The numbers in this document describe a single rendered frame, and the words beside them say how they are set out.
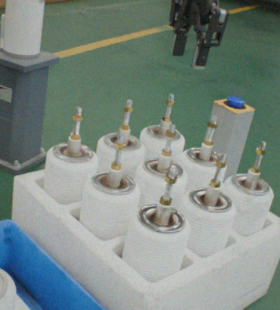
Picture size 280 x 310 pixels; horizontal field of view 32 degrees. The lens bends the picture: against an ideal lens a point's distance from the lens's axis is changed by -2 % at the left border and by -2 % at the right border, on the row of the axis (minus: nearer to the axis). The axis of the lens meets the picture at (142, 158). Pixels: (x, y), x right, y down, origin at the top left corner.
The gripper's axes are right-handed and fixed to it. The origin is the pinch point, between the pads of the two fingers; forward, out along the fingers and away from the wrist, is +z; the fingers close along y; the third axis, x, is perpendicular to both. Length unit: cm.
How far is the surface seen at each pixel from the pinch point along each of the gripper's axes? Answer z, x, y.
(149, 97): 47, 52, -98
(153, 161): 21.6, -0.8, -2.5
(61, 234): 31.6, -19.6, 3.2
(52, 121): 47, 4, -77
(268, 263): 36.7, 19.5, 14.7
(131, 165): 24.6, -3.1, -6.5
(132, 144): 21.7, -1.7, -9.9
